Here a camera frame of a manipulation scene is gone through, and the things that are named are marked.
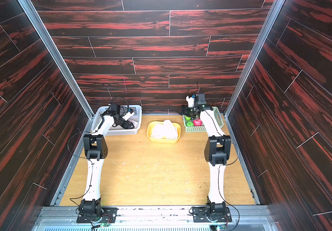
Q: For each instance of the front aluminium rail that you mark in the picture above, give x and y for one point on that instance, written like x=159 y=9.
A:
x=158 y=218

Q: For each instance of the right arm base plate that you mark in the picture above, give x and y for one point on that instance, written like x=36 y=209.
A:
x=211 y=214

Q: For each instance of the red apple netted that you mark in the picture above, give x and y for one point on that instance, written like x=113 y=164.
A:
x=197 y=122

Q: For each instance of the yellow plastic tub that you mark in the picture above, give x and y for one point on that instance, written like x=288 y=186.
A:
x=150 y=126

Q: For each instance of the white plastic mesh basket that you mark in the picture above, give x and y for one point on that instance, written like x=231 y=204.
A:
x=116 y=131

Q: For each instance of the left aluminium frame post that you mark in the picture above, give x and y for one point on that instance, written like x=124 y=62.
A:
x=47 y=40

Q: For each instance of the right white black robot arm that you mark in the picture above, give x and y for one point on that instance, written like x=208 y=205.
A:
x=216 y=153

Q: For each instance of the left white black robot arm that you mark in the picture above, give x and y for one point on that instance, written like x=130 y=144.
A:
x=96 y=150

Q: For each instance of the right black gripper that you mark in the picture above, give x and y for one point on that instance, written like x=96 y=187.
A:
x=185 y=110

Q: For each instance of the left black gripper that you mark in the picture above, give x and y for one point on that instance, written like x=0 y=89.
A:
x=129 y=127

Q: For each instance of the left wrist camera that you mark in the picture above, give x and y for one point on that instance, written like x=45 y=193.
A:
x=129 y=115

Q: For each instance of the green plastic mesh basket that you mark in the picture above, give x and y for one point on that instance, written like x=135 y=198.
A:
x=211 y=121

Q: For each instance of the right aluminium frame post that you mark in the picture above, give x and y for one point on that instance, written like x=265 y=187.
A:
x=267 y=26

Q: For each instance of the aluminium frame post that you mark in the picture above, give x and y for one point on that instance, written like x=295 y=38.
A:
x=267 y=26
x=47 y=40

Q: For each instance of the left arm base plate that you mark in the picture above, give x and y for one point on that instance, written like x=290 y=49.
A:
x=96 y=215

